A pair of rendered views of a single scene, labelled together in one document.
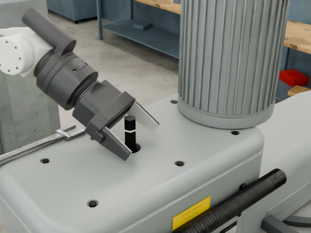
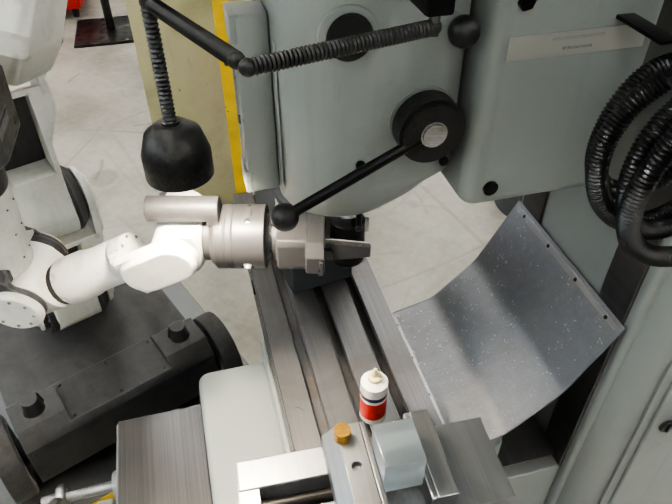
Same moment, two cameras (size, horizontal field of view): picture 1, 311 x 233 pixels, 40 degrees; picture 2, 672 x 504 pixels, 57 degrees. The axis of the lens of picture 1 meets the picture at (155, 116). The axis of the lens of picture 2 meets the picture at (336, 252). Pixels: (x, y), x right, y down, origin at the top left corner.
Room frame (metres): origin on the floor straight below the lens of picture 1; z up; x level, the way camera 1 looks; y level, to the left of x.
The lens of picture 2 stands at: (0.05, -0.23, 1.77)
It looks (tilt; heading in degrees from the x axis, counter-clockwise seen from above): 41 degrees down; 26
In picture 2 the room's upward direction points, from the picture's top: straight up
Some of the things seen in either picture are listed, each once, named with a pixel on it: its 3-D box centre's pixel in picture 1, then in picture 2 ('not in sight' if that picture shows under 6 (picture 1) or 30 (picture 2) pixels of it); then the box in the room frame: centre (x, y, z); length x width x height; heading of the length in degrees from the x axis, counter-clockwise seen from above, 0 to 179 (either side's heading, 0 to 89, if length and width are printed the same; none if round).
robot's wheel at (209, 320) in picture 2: not in sight; (217, 348); (0.88, 0.52, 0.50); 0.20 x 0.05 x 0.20; 63
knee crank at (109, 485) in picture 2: not in sight; (82, 493); (0.41, 0.54, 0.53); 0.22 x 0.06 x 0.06; 131
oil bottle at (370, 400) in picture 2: not in sight; (373, 392); (0.58, -0.03, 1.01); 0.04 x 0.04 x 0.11
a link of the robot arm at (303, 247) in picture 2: not in sight; (280, 237); (0.61, 0.13, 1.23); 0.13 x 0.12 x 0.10; 26
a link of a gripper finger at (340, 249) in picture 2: not in sight; (347, 251); (0.62, 0.03, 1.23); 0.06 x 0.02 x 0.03; 116
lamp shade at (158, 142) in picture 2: not in sight; (175, 147); (0.48, 0.16, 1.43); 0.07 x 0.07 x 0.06
